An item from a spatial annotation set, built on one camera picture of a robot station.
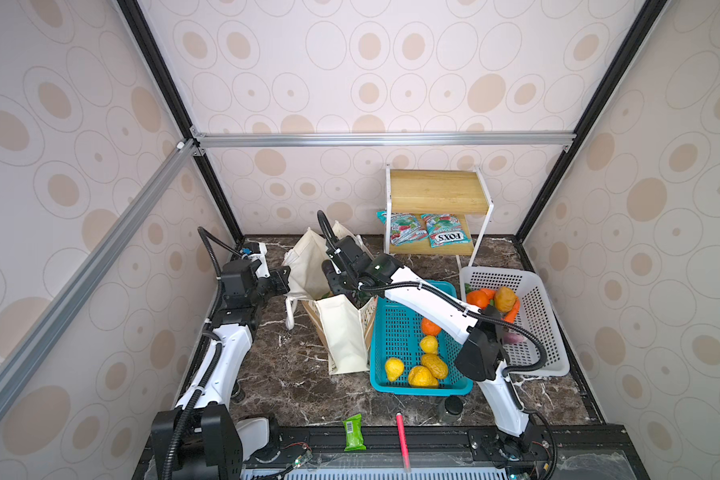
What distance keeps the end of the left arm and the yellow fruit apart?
42cm

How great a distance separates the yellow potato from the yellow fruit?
0.34 metres

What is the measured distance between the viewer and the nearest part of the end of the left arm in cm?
61
